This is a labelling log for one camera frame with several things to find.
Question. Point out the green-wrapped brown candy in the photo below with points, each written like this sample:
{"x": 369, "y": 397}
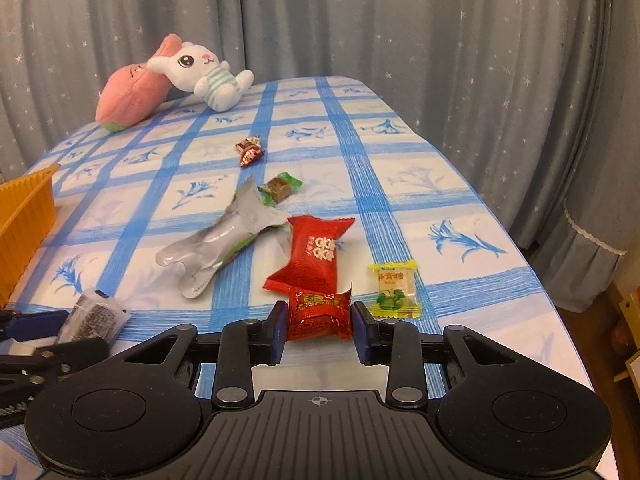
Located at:
{"x": 280, "y": 187}

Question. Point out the yellow wooden furniture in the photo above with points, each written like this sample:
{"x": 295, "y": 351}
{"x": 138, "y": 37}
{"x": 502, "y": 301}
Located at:
{"x": 631, "y": 330}

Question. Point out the grey star-print curtain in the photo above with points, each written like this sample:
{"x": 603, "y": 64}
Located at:
{"x": 375, "y": 15}

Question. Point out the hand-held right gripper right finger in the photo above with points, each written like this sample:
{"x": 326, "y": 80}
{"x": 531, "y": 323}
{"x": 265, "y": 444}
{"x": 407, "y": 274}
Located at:
{"x": 361, "y": 335}

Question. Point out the small red square candy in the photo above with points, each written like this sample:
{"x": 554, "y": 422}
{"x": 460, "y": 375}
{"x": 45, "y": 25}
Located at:
{"x": 317, "y": 315}

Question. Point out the lace-trimmed grey cloth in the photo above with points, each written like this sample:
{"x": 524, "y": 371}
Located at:
{"x": 595, "y": 260}

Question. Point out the pink peach plush toy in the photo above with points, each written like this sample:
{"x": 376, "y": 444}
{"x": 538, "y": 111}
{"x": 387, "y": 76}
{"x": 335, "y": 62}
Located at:
{"x": 130, "y": 95}

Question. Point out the dark red foil candy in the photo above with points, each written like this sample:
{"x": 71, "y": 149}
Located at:
{"x": 248, "y": 151}

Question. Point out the orange plastic basket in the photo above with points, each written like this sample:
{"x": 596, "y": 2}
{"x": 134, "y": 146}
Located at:
{"x": 22, "y": 230}

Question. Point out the blue checked tablecloth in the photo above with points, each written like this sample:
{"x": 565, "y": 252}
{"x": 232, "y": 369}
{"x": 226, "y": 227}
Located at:
{"x": 400, "y": 185}

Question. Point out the white bunny plush toy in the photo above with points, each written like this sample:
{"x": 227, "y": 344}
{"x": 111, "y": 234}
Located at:
{"x": 200, "y": 67}

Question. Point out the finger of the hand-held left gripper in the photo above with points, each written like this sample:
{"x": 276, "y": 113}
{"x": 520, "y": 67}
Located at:
{"x": 75, "y": 352}
{"x": 35, "y": 324}

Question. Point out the clear packet with dark filling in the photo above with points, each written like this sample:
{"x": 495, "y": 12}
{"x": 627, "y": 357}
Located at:
{"x": 95, "y": 317}

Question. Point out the large red wrapped candy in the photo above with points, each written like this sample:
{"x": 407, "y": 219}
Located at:
{"x": 310, "y": 252}

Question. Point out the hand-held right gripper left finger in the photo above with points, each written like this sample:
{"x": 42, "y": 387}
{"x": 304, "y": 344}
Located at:
{"x": 278, "y": 335}

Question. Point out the yellow candy packet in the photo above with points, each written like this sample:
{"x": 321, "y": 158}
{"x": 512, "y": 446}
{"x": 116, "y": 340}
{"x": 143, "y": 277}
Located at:
{"x": 395, "y": 290}

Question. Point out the empty silver wrapper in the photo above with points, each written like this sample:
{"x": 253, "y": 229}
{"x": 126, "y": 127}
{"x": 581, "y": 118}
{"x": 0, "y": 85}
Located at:
{"x": 220, "y": 240}

